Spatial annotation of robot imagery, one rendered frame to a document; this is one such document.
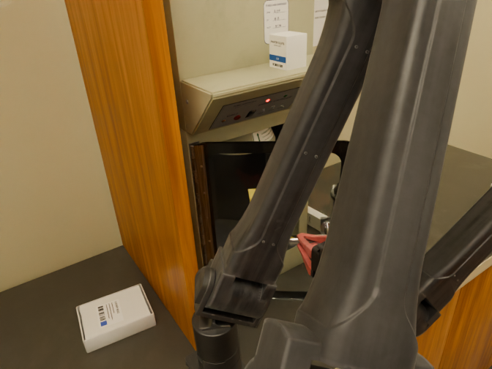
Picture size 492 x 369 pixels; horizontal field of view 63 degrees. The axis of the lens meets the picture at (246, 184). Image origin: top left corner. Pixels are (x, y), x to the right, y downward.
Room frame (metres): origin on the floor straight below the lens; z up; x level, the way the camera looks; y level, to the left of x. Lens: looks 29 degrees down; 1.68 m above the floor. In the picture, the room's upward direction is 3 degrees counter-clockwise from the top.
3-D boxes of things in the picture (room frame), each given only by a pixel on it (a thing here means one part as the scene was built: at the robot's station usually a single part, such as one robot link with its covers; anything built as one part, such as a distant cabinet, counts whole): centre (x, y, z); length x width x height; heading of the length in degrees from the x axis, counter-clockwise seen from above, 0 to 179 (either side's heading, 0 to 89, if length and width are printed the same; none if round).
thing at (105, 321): (0.70, 0.33, 0.96); 0.16 x 0.12 x 0.04; 116
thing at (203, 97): (0.76, -0.06, 1.46); 0.32 x 0.12 x 0.10; 123
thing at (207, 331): (0.37, 0.05, 1.27); 0.07 x 0.06 x 0.07; 4
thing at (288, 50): (0.78, -0.09, 1.54); 0.05 x 0.05 x 0.06; 34
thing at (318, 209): (0.70, -0.06, 1.19); 0.30 x 0.01 x 0.40; 84
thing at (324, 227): (0.66, -0.13, 1.20); 0.10 x 0.05 x 0.03; 84
